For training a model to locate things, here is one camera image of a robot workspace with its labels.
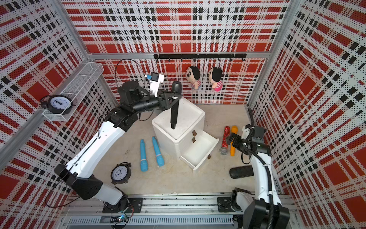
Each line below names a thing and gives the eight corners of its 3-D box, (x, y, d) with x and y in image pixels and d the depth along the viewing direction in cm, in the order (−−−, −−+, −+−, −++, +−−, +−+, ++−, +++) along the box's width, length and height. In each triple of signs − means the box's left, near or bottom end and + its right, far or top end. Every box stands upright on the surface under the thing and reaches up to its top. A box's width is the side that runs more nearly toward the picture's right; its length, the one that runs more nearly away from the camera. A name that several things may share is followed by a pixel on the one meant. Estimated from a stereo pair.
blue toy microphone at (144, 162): (141, 172, 87) (140, 170, 84) (141, 141, 101) (140, 139, 98) (148, 171, 87) (147, 169, 85) (147, 140, 101) (146, 138, 99)
